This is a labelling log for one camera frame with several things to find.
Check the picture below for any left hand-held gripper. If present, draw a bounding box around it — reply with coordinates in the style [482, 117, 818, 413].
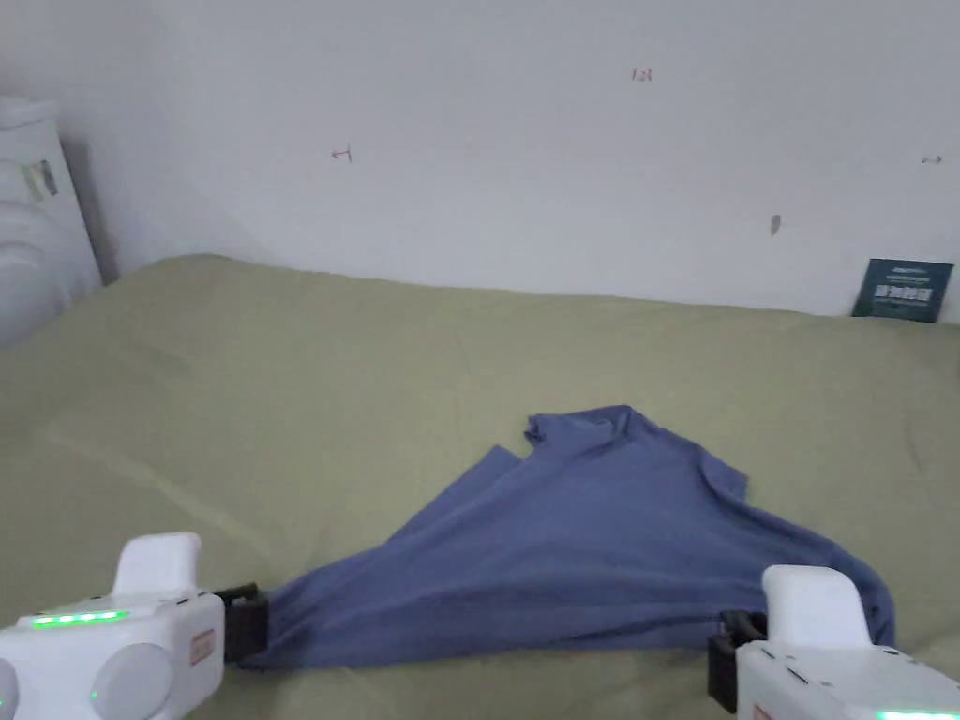
[0, 532, 270, 720]

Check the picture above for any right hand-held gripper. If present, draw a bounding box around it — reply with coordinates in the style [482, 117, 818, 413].
[708, 565, 960, 720]

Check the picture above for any dark blue shirt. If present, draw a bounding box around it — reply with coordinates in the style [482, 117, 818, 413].
[238, 404, 897, 671]

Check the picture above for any bed with pale green sheet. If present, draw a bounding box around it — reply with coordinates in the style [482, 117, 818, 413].
[0, 253, 960, 720]

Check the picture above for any dark green card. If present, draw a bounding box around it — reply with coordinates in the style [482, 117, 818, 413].
[850, 258, 955, 323]

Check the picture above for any white washing machine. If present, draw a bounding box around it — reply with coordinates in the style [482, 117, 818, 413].
[0, 96, 104, 348]

